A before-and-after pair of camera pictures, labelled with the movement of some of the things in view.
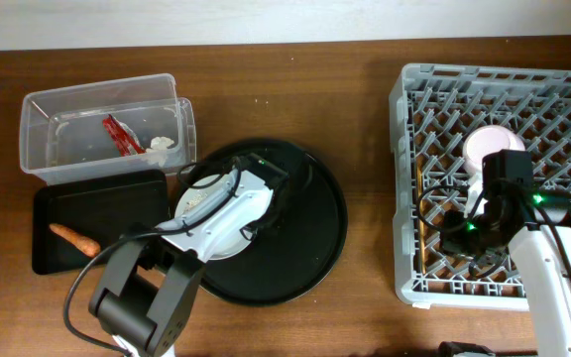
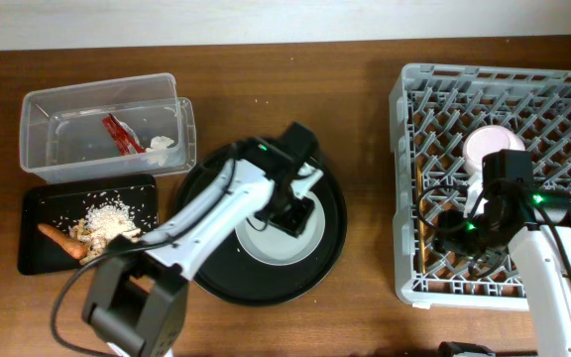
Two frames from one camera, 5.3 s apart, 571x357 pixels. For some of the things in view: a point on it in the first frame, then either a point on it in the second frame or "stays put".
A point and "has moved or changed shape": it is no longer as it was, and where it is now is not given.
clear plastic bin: (123, 125) stays put
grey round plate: (190, 193) to (277, 247)
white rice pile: (191, 203) has moved or changed shape
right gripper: (449, 236) stays put
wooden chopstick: (421, 230) stays put
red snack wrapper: (123, 137) stays put
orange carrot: (81, 243) to (71, 245)
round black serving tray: (302, 244) stays put
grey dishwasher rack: (433, 109) stays put
